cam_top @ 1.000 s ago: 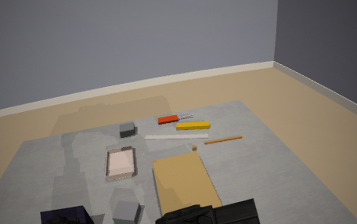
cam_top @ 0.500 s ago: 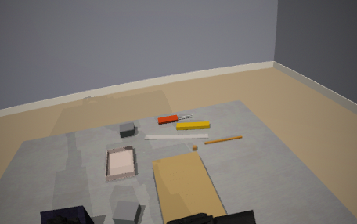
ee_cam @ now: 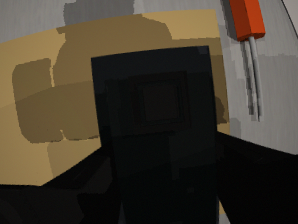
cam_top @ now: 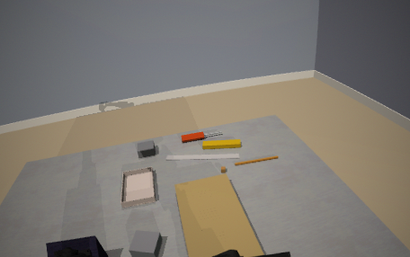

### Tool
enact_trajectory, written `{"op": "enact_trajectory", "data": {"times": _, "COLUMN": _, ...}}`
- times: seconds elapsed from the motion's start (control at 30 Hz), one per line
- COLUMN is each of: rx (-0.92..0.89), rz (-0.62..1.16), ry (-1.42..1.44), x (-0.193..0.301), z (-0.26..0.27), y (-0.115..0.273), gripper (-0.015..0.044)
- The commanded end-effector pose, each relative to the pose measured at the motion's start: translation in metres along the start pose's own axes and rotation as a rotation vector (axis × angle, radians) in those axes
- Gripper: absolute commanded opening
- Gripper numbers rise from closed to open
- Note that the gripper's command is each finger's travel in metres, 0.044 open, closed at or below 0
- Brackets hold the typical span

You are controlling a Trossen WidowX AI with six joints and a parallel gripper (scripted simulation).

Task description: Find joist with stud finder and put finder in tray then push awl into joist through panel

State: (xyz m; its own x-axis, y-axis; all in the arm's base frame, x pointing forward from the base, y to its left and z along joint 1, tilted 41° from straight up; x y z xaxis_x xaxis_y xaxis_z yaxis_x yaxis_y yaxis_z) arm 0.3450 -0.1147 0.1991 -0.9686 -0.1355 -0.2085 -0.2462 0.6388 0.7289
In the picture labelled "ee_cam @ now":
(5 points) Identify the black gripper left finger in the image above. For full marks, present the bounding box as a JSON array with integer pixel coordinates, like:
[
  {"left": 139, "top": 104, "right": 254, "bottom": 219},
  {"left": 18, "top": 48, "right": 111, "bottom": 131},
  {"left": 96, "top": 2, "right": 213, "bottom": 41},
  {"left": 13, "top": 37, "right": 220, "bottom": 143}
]
[{"left": 0, "top": 140, "right": 122, "bottom": 224}]

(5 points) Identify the orange-handled awl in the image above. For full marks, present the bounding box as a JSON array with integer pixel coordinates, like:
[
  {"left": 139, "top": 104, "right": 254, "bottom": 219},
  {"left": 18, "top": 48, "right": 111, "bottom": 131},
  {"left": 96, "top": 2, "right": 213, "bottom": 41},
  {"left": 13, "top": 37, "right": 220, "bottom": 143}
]
[{"left": 229, "top": 0, "right": 265, "bottom": 121}]

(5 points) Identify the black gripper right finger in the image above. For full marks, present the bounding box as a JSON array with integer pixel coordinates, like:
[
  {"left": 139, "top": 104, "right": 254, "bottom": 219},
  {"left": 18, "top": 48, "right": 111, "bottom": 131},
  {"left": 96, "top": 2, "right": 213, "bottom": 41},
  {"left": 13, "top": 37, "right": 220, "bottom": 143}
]
[{"left": 214, "top": 129, "right": 298, "bottom": 224}]

